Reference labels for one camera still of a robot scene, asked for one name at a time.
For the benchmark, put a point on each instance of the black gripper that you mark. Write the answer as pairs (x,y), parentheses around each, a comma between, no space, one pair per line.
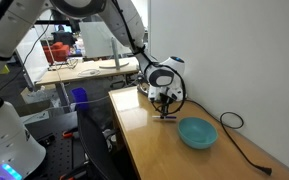
(166,96)

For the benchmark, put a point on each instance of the teal bowl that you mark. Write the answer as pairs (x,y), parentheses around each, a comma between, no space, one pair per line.
(197,132)

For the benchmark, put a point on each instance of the light wooden desk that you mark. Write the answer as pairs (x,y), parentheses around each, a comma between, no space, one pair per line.
(74,74)

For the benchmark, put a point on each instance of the blue plastic container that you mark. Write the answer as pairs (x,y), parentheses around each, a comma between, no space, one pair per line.
(80,96)

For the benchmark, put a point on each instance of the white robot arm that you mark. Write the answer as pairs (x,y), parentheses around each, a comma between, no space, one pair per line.
(7,133)

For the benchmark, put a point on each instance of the computer monitor with stand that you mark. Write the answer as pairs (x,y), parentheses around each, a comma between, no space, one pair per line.
(99,40)

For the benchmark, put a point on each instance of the red chair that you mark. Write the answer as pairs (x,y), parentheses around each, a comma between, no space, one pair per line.
(58,52)

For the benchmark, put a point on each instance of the cardboard box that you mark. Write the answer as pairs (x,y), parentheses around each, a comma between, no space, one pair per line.
(34,101)

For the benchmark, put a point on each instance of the white panel board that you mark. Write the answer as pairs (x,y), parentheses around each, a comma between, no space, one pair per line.
(30,56)

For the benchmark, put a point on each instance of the black office chair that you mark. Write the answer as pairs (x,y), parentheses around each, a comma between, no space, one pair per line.
(95,150)

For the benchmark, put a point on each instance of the purple and white marker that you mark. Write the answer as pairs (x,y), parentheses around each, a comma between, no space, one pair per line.
(170,117)

